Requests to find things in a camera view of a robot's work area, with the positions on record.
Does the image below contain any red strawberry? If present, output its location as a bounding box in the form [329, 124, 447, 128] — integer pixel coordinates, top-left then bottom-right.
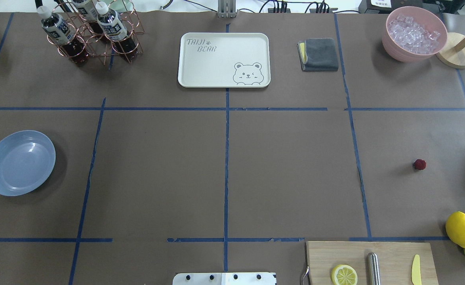
[412, 159, 427, 170]

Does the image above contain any blue plastic plate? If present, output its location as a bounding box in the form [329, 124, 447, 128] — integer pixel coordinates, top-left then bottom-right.
[0, 130, 56, 196]

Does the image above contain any cream bear serving tray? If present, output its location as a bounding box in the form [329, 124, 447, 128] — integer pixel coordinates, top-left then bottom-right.
[177, 32, 271, 88]

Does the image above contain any grey folded cloth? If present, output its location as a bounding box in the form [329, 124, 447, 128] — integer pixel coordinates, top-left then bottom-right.
[297, 38, 339, 72]

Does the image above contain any dark tea bottle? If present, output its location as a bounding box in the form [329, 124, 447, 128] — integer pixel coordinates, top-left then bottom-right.
[95, 1, 138, 63]
[71, 0, 108, 43]
[36, 6, 88, 65]

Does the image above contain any half lemon slice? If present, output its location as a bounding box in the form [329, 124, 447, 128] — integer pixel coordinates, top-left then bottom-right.
[330, 264, 358, 285]

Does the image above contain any wooden cutting board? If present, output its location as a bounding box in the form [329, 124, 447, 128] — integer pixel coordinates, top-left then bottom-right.
[306, 241, 439, 285]

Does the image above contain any pink bowl with ice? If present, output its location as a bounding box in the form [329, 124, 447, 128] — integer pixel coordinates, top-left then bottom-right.
[382, 6, 447, 63]

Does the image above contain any yellow plastic knife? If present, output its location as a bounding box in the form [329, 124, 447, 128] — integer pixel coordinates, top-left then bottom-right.
[411, 254, 421, 285]

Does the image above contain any large yellow lemon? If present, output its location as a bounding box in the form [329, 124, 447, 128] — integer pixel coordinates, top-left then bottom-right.
[445, 211, 465, 249]

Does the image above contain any wooden stand base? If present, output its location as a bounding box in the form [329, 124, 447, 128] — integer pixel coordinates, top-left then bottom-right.
[436, 32, 465, 69]

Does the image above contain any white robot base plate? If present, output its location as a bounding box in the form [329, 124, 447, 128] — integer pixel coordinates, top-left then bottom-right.
[172, 272, 277, 285]

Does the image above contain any copper wire bottle rack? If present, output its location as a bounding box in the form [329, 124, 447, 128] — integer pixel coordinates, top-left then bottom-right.
[47, 0, 145, 65]

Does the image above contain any steel knife handle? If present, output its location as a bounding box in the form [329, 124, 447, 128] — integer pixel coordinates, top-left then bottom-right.
[367, 252, 381, 285]

